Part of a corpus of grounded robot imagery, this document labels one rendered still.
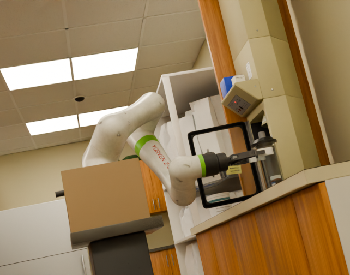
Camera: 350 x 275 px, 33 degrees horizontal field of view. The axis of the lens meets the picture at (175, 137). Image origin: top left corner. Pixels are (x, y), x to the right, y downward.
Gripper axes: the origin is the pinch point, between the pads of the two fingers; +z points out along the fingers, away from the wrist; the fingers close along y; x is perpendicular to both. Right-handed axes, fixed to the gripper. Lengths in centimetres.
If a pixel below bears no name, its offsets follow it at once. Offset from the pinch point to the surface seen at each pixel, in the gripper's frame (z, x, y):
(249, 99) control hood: 9.2, -31.3, 30.0
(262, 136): 0.5, -7.2, -1.4
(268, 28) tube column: 25, -63, 26
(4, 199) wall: -179, -90, 581
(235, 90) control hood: 3.6, -36.9, 31.7
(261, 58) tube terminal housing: 18, -49, 25
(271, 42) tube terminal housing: 25, -56, 25
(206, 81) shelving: 25, -84, 166
